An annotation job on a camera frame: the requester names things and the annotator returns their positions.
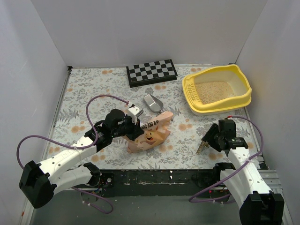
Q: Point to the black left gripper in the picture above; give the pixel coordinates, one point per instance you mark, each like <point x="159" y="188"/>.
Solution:
<point x="135" y="131"/>

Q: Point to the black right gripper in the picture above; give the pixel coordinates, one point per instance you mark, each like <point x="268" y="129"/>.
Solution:
<point x="209" y="135"/>

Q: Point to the small brown wooden ruler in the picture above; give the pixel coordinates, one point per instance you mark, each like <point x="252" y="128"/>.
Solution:
<point x="201" y="146"/>

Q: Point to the pink cat litter bag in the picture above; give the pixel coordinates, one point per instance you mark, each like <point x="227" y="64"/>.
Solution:
<point x="155" y="133"/>

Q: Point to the silver metal scoop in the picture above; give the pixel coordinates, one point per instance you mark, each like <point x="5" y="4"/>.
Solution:
<point x="154" y="104"/>

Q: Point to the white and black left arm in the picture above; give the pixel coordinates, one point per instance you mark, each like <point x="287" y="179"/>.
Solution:
<point x="41" y="181"/>

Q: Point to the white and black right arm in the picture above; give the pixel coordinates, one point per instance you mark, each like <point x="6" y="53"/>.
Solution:
<point x="258" y="204"/>

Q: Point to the yellow and white litter box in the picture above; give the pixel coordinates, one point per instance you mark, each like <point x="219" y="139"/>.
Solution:
<point x="217" y="90"/>

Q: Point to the floral patterned table mat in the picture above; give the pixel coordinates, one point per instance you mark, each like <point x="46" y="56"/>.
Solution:
<point x="91" y="93"/>

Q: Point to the black and silver chessboard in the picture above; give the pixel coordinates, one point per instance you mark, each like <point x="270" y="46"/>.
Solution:
<point x="151" y="73"/>

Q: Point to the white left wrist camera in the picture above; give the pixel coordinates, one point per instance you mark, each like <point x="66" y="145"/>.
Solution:
<point x="134" y="111"/>

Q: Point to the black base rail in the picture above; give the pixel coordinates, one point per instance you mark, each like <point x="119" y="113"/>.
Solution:
<point x="154" y="182"/>

